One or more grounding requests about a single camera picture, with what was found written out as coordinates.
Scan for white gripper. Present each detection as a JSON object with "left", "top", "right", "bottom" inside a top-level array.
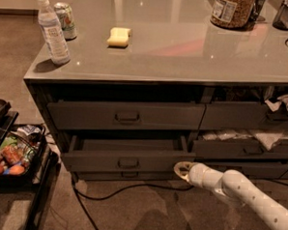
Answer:
[{"left": 174, "top": 161, "right": 223, "bottom": 190}]

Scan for drawer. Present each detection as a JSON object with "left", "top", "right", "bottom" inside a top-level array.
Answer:
[
  {"left": 200, "top": 101, "right": 288, "bottom": 131},
  {"left": 204, "top": 160, "right": 288, "bottom": 180},
  {"left": 62, "top": 135, "right": 193, "bottom": 173},
  {"left": 47, "top": 101, "right": 205, "bottom": 130},
  {"left": 76, "top": 171, "right": 179, "bottom": 181},
  {"left": 191, "top": 139, "right": 288, "bottom": 160}
]

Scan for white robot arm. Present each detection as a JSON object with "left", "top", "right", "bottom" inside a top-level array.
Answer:
[{"left": 174, "top": 161, "right": 288, "bottom": 230}]

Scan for white plastic bags in drawer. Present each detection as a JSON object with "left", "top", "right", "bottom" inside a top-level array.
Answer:
[{"left": 201, "top": 129, "right": 288, "bottom": 151}]

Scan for grey drawer cabinet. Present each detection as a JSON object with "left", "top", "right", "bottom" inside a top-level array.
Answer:
[{"left": 17, "top": 0, "right": 288, "bottom": 193}]

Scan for yellow sponge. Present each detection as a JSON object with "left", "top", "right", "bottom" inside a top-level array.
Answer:
[{"left": 107, "top": 27, "right": 131, "bottom": 47}]

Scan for large jar of nuts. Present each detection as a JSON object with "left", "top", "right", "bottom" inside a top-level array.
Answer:
[{"left": 211, "top": 0, "right": 255, "bottom": 29}]

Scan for black cart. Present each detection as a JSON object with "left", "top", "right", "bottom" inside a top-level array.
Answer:
[{"left": 0, "top": 99, "right": 59, "bottom": 230}]

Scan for black bin of snacks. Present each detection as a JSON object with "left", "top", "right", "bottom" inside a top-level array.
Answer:
[{"left": 0, "top": 125, "right": 46, "bottom": 188}]

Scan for clear plastic water bottle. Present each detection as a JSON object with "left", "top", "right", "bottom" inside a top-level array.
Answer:
[{"left": 37, "top": 0, "right": 71, "bottom": 65}]

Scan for green soda can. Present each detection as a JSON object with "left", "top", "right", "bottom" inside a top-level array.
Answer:
[{"left": 54, "top": 2, "right": 76, "bottom": 41}]

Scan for black cable on floor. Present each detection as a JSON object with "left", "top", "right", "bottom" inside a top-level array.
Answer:
[{"left": 68, "top": 176, "right": 194, "bottom": 230}]

